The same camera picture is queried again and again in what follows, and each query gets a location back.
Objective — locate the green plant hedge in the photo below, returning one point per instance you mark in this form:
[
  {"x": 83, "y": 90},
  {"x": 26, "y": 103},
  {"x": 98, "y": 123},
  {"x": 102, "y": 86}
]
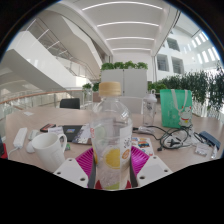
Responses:
[{"x": 193, "y": 85}]

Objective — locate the clear white-lidded shaker bottle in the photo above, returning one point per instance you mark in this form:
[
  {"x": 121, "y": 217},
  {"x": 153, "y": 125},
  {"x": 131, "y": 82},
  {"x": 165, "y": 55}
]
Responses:
[{"x": 149, "y": 110}]

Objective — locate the white computer mouse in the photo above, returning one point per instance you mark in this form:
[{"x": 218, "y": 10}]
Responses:
[{"x": 30, "y": 147}]

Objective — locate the green tote bag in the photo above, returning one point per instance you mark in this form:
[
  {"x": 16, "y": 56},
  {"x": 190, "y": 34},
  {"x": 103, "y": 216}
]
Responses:
[{"x": 175, "y": 108}]

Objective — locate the ceiling light strips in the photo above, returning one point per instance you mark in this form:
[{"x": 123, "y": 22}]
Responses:
[{"x": 128, "y": 24}]

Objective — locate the white ceramic mug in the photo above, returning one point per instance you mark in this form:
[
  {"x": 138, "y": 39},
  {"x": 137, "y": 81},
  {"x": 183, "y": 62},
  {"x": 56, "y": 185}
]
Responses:
[{"x": 48, "y": 150}]

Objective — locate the white power strip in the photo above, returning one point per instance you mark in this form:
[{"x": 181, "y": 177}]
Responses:
[{"x": 20, "y": 137}]

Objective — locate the white cabinet topped with plants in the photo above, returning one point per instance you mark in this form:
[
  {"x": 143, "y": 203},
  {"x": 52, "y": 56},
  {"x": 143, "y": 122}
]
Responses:
[{"x": 128, "y": 81}]

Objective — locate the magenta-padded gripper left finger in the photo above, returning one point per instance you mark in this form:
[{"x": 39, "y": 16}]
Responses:
[{"x": 71, "y": 171}]

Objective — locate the clear yellow-capped drink bottle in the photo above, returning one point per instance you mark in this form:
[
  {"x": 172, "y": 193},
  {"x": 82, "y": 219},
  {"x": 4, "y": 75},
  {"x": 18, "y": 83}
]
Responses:
[{"x": 111, "y": 133}]

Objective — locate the small clear plastic packet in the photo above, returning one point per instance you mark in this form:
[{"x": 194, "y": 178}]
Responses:
[{"x": 214, "y": 152}]

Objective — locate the small white paper note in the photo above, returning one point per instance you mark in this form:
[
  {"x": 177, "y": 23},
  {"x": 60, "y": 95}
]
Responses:
[{"x": 28, "y": 113}]

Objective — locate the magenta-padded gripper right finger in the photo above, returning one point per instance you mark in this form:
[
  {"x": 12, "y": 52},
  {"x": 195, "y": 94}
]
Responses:
[{"x": 153, "y": 169}]

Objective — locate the black chair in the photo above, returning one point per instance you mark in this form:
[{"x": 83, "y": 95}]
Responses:
[{"x": 70, "y": 103}]

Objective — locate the dark blue flat case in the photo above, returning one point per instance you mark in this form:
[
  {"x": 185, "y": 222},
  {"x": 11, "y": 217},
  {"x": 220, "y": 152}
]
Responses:
[{"x": 210, "y": 139}]

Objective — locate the small black and red box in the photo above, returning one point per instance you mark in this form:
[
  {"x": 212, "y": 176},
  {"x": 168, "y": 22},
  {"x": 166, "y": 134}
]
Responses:
[{"x": 47, "y": 127}]

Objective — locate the small grey-white oval device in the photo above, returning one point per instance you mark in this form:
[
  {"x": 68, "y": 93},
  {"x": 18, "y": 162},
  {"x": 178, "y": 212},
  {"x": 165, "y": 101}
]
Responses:
[{"x": 33, "y": 134}]

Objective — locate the white chair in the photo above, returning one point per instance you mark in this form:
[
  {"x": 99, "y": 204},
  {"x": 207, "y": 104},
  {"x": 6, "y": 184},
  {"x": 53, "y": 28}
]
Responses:
[{"x": 135, "y": 104}]

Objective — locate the small white packet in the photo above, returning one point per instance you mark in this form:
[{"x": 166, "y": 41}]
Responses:
[{"x": 202, "y": 149}]

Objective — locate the planter with green plants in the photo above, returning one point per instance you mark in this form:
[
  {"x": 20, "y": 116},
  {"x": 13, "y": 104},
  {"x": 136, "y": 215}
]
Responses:
[{"x": 91, "y": 91}]

